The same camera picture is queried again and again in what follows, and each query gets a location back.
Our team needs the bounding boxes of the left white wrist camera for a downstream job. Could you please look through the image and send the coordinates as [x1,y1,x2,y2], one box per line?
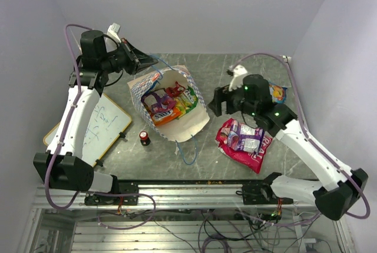
[107,23,121,43]

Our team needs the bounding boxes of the loose cables under table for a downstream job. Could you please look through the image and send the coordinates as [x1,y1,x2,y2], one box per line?
[97,202,325,253]

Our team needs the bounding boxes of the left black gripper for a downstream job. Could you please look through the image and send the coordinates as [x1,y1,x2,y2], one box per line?
[101,38,158,76]

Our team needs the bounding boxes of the blue checkered paper bag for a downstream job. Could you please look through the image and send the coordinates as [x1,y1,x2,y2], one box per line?
[127,55,211,166]

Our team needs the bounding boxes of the orange Fox's candy bag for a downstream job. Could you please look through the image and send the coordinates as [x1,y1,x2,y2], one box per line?
[151,107,181,126]

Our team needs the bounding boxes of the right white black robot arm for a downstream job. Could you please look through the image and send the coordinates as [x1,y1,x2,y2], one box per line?
[209,74,368,221]

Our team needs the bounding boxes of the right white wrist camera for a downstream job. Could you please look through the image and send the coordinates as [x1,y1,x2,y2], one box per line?
[227,64,248,91]

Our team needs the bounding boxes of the purple red snack packet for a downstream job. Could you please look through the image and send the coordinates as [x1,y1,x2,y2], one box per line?
[141,82,186,114]

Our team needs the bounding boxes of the green yellow candy bag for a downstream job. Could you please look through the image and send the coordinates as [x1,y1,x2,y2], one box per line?
[174,86,198,119]

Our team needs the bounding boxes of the blue fruit candy bag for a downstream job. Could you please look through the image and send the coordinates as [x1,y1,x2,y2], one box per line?
[269,82,287,104]

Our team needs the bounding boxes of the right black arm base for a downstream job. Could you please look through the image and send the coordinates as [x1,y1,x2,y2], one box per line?
[236,182,293,205]

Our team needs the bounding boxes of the small whiteboard with yellow frame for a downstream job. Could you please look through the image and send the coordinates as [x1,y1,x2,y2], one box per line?
[43,92,132,168]

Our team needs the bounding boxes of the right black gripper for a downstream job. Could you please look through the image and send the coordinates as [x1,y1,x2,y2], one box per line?
[207,78,257,117]

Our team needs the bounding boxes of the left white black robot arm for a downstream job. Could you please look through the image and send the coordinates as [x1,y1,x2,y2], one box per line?
[33,29,158,204]

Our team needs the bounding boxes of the aluminium rail frame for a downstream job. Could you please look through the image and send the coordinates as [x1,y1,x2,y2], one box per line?
[32,184,315,210]

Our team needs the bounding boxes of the red black small bottle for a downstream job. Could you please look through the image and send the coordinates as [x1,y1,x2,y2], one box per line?
[139,131,151,147]

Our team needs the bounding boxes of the pink snack bag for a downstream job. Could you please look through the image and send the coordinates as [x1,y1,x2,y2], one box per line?
[215,118,273,174]

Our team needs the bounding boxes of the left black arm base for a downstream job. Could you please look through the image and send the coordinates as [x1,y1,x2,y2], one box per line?
[84,181,139,207]

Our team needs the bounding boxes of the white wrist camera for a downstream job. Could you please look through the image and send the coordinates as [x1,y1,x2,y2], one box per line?
[107,23,121,43]
[227,64,248,91]

